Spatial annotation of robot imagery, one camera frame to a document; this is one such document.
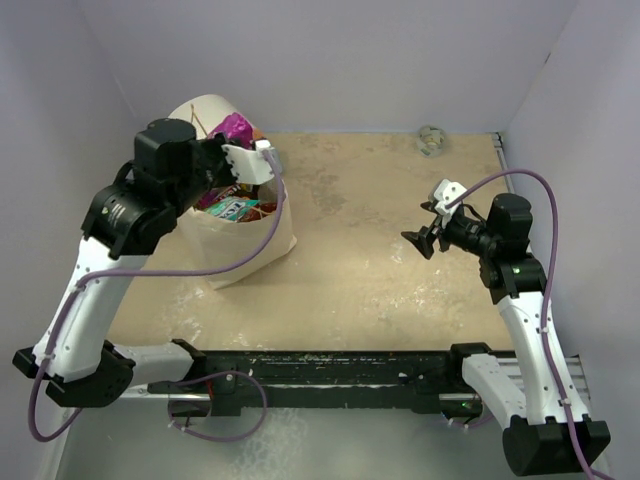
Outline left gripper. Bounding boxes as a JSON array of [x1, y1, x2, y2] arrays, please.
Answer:
[[166, 131, 248, 219]]

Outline yellow m&m's packet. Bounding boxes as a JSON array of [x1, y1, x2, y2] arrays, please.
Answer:
[[194, 184, 252, 210]]

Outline teal fox's mint bag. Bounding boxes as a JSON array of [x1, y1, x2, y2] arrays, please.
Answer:
[[204, 196, 259, 222]]

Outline purple candy bag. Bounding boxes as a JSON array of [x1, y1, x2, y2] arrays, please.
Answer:
[[207, 112, 254, 149]]

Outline red doritos bag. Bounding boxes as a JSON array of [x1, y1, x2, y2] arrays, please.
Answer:
[[237, 201, 277, 223]]

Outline brown paper bag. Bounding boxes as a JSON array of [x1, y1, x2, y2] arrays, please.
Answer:
[[178, 177, 297, 289]]

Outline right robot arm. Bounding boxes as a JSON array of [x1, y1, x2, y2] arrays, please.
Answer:
[[402, 193, 611, 477]]

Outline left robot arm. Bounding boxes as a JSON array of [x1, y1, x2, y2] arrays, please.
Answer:
[[13, 118, 236, 408]]

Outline white orange cylinder container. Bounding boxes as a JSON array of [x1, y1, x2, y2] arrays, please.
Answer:
[[169, 94, 267, 149]]

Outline tape roll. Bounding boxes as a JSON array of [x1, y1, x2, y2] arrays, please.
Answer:
[[416, 125, 446, 158]]

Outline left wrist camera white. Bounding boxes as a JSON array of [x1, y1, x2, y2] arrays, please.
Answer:
[[223, 139, 283, 185]]

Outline black aluminium base frame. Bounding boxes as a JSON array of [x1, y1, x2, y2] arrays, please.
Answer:
[[57, 130, 599, 421]]

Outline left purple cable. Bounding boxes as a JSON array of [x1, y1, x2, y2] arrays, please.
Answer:
[[27, 149, 289, 443]]

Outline purple cable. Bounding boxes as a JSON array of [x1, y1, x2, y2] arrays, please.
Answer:
[[444, 169, 621, 480], [27, 149, 289, 443]]

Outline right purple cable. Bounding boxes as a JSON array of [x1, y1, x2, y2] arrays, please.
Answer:
[[444, 169, 621, 480]]

